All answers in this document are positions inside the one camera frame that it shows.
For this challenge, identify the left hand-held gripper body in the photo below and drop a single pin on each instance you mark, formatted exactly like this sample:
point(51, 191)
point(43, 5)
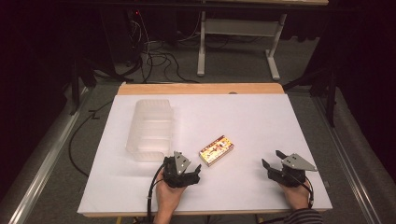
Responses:
point(174, 179)

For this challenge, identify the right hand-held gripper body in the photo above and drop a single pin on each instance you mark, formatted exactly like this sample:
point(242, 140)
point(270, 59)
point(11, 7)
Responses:
point(291, 177)

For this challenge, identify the red and yellow printed box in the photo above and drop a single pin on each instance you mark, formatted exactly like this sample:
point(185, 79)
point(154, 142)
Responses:
point(216, 150)

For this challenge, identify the clear plastic storage container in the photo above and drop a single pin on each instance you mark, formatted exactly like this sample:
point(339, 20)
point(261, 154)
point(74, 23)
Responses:
point(149, 130)

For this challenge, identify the person's left hand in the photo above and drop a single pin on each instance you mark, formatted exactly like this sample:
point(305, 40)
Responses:
point(166, 197)

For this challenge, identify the person's right hand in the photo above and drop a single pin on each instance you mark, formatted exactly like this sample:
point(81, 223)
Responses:
point(299, 196)

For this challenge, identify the white table mat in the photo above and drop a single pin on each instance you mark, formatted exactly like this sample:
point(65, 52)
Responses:
point(249, 124)

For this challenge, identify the black metal stand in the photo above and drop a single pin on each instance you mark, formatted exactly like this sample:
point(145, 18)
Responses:
point(330, 93)
point(76, 87)

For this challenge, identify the wooden table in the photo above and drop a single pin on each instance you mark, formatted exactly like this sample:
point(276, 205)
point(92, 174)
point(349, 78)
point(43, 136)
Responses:
point(199, 89)

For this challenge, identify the dark computer tower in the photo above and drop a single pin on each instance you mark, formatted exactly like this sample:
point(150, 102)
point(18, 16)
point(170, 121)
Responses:
point(120, 34)

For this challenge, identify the silver metal floor rail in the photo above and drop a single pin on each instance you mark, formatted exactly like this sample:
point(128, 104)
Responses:
point(46, 155)
point(345, 155)

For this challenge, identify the white metal desk frame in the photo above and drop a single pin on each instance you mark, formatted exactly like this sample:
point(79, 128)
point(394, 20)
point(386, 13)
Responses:
point(241, 27)

